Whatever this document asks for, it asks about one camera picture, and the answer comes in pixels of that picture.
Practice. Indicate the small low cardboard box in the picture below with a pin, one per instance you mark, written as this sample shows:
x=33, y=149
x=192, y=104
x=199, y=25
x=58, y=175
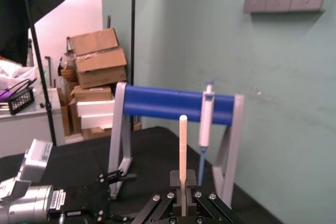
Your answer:
x=98, y=132

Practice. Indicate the white side cabinet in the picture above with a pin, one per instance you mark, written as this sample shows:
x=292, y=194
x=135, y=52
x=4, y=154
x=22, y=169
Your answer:
x=26, y=129

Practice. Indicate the blue and grey pipette rack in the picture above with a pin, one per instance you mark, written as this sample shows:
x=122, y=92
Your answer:
x=170, y=103

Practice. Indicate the clear bag of clutter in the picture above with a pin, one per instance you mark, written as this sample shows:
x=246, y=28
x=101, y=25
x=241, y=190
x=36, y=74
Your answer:
x=67, y=65

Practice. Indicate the white pipette with blue tip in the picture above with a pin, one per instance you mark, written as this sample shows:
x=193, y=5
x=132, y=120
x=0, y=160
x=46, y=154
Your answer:
x=206, y=119

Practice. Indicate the white foam blocks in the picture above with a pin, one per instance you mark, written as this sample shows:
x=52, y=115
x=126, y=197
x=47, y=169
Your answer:
x=94, y=115

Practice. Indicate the black softbox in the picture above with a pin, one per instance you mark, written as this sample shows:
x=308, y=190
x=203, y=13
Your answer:
x=23, y=3

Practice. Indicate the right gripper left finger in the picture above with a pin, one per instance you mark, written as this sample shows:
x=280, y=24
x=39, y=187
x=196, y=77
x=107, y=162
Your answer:
x=162, y=203

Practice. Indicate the straight black stand pole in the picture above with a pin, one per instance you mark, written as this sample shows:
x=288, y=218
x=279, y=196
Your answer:
x=133, y=37

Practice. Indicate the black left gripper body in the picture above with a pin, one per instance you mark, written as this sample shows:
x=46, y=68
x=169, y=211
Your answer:
x=84, y=200

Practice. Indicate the black light stand with knob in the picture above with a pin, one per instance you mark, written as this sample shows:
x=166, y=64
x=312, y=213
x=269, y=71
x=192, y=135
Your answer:
x=39, y=64

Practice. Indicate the black table cloth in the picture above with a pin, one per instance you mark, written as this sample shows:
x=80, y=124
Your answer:
x=78, y=155

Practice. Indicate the white plastic bag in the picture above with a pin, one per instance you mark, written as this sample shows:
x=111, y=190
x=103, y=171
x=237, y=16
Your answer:
x=15, y=73

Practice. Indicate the large open cardboard box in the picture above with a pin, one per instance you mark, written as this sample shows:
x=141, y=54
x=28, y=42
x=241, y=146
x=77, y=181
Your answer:
x=101, y=58

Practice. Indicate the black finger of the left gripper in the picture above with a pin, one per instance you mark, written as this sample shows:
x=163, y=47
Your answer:
x=119, y=218
x=120, y=176

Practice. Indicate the flat cardboard box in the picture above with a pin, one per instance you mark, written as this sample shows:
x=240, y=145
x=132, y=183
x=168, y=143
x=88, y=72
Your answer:
x=92, y=93

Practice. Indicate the black slotted crate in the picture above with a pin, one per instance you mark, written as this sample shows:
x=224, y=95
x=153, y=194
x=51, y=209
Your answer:
x=21, y=101

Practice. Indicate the tall narrow cardboard box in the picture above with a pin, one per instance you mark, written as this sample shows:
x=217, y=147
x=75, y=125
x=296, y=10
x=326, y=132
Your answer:
x=69, y=119

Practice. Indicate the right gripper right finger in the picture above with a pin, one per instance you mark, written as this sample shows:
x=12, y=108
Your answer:
x=210, y=205

